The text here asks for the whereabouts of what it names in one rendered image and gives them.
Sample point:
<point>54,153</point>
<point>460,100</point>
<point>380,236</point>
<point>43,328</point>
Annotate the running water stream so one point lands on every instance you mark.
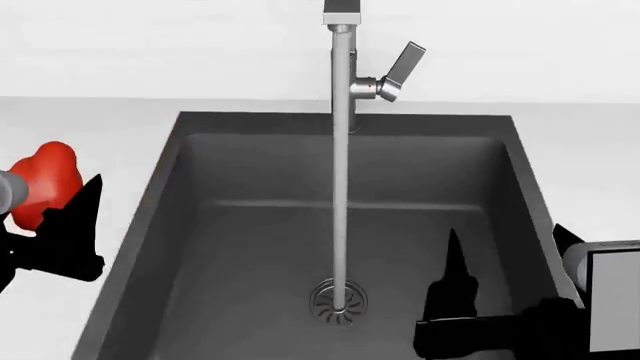
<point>341,187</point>

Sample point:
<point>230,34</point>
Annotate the round metal drain strainer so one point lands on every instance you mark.
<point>322,300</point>

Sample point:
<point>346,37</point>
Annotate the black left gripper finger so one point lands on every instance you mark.
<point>77,221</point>

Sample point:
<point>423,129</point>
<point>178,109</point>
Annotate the steel faucet body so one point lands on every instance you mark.
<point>362,88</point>

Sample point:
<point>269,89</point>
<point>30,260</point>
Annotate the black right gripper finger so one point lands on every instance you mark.
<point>564,240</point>
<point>451,296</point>

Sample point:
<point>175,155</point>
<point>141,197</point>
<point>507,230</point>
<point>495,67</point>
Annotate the dark gray sink basin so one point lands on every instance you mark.
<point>240,243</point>

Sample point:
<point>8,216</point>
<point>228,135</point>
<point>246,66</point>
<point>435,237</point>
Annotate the red bell pepper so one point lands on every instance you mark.
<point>50,176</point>

